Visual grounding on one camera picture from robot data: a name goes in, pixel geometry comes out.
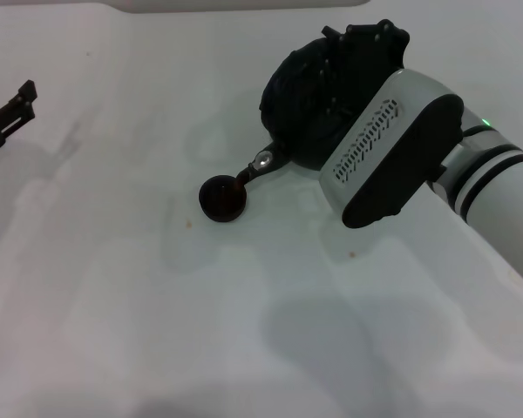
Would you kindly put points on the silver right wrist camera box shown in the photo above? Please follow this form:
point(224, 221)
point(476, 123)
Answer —
point(375, 143)

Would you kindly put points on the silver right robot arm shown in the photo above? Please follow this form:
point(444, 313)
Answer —
point(505, 209)

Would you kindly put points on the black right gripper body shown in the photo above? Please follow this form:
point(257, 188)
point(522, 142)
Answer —
point(370, 56)

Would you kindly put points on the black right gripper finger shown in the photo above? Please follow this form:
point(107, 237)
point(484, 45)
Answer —
point(337, 34)
point(329, 87)

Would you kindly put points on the small black teacup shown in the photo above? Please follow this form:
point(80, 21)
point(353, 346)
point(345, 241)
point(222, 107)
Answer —
point(220, 202)

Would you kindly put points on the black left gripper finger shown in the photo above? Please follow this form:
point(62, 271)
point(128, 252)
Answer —
point(17, 111)

